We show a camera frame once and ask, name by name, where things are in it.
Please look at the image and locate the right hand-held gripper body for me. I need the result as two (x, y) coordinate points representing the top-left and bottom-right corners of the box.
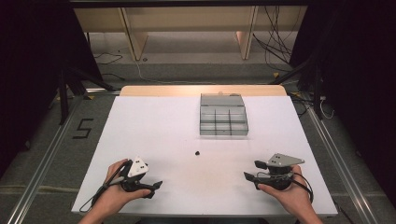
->
(256, 152), (305, 191)

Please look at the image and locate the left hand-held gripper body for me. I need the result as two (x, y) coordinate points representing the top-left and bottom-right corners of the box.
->
(120, 156), (149, 192)

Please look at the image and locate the clear plastic compartment box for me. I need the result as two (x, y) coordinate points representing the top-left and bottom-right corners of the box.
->
(199, 92), (249, 137)

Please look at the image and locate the person's left hand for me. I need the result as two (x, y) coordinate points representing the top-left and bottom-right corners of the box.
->
(92, 159), (152, 216)

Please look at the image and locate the person's right hand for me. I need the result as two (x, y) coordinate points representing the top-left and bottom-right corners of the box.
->
(257, 164), (314, 216)

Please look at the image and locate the white table cover board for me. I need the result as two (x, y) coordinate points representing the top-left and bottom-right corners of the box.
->
(71, 94), (339, 217)

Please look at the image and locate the black metal stand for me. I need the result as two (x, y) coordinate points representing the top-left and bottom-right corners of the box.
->
(269, 52), (325, 120)

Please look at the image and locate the black tripod stand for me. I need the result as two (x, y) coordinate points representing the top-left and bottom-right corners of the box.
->
(57, 62), (116, 125)

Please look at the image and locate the black curtain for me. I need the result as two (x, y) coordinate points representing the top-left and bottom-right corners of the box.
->
(0, 0), (104, 178)
(289, 0), (396, 200)

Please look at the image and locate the light wooden desk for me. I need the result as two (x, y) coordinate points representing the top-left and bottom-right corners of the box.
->
(74, 5), (309, 62)

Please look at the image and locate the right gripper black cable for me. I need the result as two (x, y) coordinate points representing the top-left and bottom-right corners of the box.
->
(290, 172), (315, 203)

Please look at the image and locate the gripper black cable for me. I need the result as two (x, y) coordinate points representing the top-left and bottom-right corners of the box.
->
(78, 159), (134, 214)
(290, 172), (315, 203)

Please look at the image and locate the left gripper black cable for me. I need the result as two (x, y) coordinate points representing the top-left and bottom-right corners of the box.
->
(78, 159), (134, 214)

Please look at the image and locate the aluminium floor rail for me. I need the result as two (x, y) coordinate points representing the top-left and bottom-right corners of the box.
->
(306, 106), (379, 224)
(6, 92), (85, 224)

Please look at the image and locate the short white cable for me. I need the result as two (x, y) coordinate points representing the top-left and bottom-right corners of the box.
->
(318, 96), (335, 120)

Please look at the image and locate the white floor cable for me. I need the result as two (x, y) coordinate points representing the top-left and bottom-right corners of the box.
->
(134, 59), (219, 86)

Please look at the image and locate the bundle of black cables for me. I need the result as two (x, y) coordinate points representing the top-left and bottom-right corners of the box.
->
(251, 6), (300, 73)

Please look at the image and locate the thin black floor cable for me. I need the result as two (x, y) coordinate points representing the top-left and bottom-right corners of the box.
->
(92, 50), (124, 66)

